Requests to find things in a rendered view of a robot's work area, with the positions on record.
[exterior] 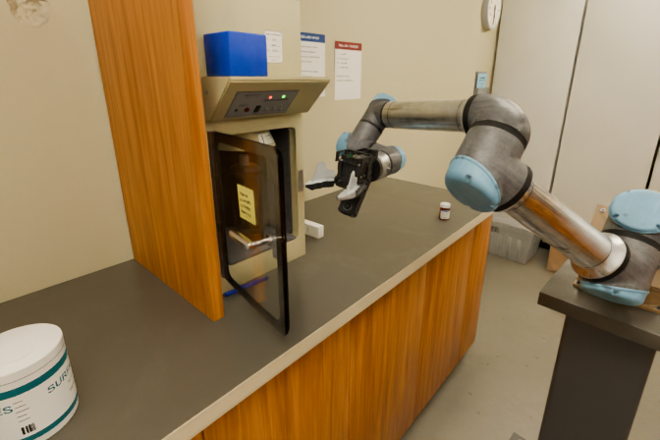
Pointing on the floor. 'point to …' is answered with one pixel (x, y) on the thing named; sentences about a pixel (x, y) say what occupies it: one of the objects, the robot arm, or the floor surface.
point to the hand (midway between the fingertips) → (323, 193)
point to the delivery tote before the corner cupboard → (512, 239)
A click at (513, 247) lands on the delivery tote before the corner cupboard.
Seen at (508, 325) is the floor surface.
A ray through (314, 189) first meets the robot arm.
